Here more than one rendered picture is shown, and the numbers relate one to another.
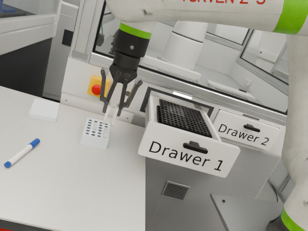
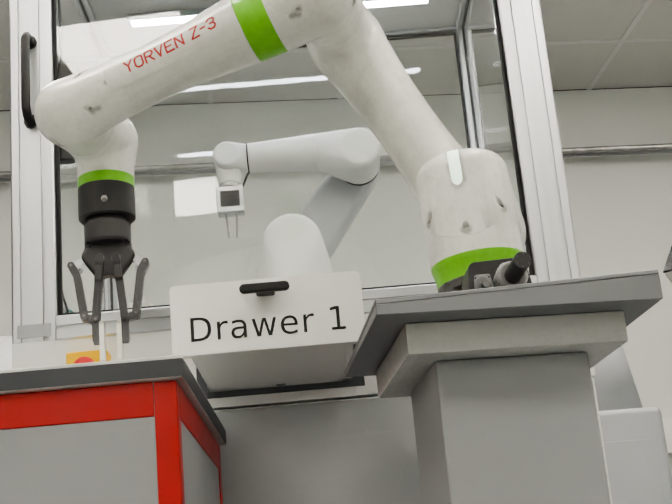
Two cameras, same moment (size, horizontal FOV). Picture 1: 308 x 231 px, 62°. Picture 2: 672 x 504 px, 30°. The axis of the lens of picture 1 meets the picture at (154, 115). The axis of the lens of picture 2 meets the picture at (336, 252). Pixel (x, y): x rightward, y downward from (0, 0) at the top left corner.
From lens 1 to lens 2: 1.47 m
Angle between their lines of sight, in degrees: 40
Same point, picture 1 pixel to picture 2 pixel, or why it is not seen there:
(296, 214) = (432, 251)
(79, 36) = (25, 294)
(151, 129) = (178, 296)
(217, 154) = (321, 297)
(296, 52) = (348, 89)
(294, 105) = (397, 157)
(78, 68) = (38, 359)
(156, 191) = not seen: outside the picture
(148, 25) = (119, 160)
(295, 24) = (265, 28)
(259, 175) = not seen: hidden behind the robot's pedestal
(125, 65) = (104, 232)
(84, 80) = not seen: hidden behind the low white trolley
